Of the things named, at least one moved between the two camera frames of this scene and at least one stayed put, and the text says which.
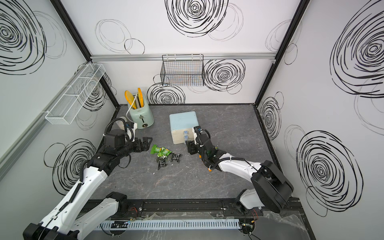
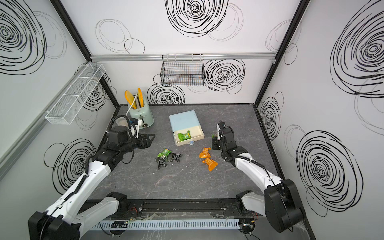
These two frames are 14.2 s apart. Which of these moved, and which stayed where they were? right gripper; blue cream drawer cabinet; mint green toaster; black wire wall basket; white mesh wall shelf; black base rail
Moved: right gripper
Stayed: blue cream drawer cabinet; white mesh wall shelf; mint green toaster; black wire wall basket; black base rail
